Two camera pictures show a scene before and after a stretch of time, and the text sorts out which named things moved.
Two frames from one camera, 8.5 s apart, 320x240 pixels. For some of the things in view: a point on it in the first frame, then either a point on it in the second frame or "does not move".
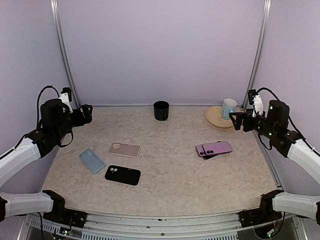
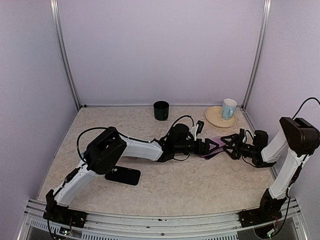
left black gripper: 81,120 to 200,151
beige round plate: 214,114 does not move
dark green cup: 161,110 does not move
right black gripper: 247,115 to 235,138
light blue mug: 229,106 does not move
